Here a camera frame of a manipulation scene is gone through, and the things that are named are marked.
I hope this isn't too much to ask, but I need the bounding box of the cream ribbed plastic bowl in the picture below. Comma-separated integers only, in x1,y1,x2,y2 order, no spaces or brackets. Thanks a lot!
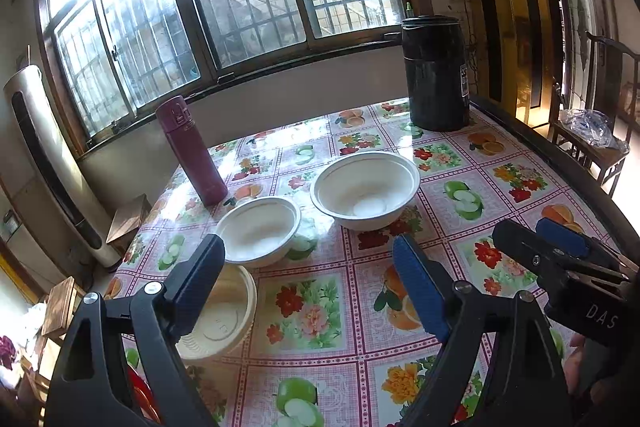
175,263,258,361

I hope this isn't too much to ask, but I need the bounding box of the red glass plate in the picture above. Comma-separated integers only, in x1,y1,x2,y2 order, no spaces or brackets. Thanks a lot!
125,364,161,425

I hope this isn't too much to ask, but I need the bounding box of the beige standing air conditioner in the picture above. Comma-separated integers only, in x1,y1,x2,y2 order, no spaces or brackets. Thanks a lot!
2,66,123,268

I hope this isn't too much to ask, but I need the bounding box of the brown wooden stool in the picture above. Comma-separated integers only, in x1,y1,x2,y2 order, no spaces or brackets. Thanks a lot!
106,194,152,248

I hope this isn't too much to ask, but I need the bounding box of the light wooden stool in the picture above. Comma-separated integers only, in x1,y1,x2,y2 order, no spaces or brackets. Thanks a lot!
40,277,87,340

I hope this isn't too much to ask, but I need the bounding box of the person's right hand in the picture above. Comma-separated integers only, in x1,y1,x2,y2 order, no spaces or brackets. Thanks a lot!
564,332,621,408

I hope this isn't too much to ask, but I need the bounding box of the small white bowl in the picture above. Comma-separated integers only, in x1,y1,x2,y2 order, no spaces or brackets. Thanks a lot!
215,197,302,269

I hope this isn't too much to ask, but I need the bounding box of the barred window with brown frame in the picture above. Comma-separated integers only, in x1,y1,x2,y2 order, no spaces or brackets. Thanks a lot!
35,0,416,152

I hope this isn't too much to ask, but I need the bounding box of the magenta cloth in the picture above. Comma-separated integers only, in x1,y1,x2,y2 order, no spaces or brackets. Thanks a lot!
0,334,18,370

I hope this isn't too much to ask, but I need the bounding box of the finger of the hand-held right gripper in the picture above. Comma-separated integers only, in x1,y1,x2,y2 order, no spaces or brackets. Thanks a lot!
492,219,626,288
535,217,636,275

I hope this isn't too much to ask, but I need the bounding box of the floral fruit print tablecloth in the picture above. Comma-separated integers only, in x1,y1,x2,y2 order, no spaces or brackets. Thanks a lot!
105,97,621,427

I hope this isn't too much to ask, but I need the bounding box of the golden wooden cabinet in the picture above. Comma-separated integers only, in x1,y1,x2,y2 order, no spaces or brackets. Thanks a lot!
465,0,561,122

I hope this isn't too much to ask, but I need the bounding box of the dark wooden door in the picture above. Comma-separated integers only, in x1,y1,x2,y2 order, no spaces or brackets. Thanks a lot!
550,0,621,108

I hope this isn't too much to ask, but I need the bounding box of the large white bowl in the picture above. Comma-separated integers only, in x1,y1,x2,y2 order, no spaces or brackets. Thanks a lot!
310,151,421,231

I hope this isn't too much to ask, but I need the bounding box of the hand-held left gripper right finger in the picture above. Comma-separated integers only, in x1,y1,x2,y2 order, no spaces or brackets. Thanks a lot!
392,234,568,427

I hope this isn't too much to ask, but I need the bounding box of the dark wooden chair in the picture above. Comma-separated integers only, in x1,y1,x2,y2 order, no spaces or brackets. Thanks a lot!
547,32,640,198

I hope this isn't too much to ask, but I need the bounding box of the black electric kettle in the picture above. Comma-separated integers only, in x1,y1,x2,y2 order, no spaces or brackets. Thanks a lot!
401,15,471,132

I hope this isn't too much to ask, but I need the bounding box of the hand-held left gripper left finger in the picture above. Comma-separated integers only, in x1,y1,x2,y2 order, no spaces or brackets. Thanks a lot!
47,234,226,427

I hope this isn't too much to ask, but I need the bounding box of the maroon thermos bottle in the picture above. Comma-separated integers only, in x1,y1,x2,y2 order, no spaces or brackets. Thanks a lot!
155,96,229,208

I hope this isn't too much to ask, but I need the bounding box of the clear plastic bag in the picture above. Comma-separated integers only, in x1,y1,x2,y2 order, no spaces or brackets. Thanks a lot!
559,108,630,152

